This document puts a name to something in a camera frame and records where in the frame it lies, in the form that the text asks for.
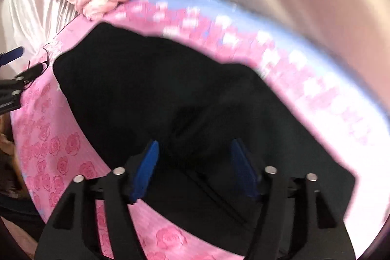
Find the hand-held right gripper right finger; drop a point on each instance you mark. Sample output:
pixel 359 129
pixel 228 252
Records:
pixel 243 170

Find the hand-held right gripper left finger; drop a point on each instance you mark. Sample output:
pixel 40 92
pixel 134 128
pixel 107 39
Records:
pixel 147 168

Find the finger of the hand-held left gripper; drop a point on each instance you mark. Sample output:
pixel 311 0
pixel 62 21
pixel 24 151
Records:
pixel 10 55
pixel 30 71

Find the black pants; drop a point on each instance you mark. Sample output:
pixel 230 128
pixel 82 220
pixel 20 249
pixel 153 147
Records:
pixel 170 101

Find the black eyeglasses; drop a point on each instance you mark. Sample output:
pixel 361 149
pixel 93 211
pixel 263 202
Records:
pixel 46 56

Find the white satin cloth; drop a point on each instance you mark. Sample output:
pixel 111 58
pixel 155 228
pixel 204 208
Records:
pixel 33 10

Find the pink floral bed sheet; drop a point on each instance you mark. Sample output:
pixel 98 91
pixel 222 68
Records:
pixel 274 43

